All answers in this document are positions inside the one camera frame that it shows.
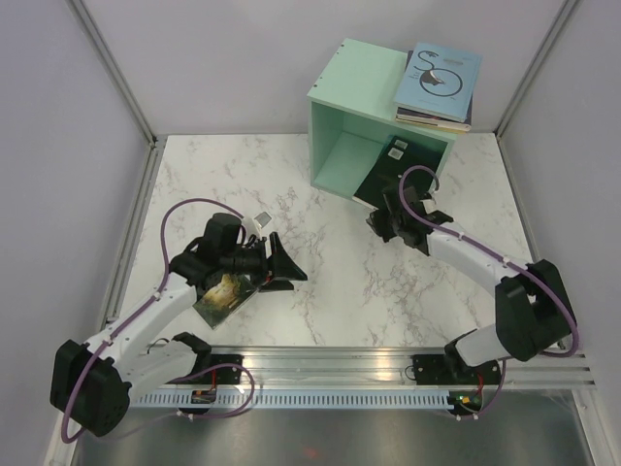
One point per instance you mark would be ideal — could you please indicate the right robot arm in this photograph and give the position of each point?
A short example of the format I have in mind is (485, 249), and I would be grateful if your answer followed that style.
(532, 307)

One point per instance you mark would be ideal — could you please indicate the aluminium corner post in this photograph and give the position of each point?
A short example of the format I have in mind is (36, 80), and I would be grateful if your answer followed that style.
(96, 39)
(551, 38)

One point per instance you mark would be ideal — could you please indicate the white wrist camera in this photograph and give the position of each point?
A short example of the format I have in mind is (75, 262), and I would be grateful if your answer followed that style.
(258, 225)
(429, 202)

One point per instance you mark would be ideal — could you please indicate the light blue SO book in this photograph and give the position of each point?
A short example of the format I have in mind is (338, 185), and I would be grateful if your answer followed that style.
(436, 80)

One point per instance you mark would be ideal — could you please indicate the aluminium rail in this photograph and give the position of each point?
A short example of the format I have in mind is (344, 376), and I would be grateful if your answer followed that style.
(367, 367)

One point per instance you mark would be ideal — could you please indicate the mint green open cabinet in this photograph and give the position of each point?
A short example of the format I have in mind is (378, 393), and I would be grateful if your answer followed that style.
(352, 117)

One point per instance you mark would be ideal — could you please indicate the black book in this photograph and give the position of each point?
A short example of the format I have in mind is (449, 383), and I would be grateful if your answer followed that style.
(369, 193)

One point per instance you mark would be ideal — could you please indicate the white slotted cable duct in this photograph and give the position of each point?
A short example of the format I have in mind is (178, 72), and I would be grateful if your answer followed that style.
(232, 398)

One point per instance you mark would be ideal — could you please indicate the green forest cover book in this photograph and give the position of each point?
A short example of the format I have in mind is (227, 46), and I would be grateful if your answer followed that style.
(221, 301)

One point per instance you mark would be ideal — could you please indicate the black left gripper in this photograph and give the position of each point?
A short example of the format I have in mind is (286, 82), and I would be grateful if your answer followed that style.
(283, 268)

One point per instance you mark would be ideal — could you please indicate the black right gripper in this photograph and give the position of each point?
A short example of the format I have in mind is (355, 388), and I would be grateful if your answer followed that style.
(376, 220)

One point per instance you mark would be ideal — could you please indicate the dark purple galaxy book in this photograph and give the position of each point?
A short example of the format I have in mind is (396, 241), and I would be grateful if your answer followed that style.
(468, 111)

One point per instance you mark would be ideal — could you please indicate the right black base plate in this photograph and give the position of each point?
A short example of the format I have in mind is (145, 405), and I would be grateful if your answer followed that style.
(437, 369)

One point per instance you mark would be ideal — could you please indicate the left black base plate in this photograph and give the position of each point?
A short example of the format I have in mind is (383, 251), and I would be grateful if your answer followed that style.
(220, 376)

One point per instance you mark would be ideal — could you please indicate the right aluminium corner post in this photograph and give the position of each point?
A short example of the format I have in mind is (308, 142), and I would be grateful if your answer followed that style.
(551, 38)

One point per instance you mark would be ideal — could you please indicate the left aluminium corner post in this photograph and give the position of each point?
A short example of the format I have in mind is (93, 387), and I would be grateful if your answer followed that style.
(96, 39)

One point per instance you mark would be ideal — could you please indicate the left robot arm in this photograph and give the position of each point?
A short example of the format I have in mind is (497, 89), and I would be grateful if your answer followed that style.
(94, 383)

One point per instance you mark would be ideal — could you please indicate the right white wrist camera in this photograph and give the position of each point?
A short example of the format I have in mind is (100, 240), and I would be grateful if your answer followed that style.
(429, 202)

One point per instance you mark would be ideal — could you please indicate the navy blue book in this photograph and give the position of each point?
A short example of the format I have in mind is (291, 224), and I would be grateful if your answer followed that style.
(402, 153)

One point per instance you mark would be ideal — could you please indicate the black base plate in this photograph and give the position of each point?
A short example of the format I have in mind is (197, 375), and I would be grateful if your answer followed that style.
(220, 376)
(437, 369)

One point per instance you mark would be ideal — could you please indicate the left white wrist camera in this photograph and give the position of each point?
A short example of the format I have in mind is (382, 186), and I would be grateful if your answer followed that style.
(258, 225)

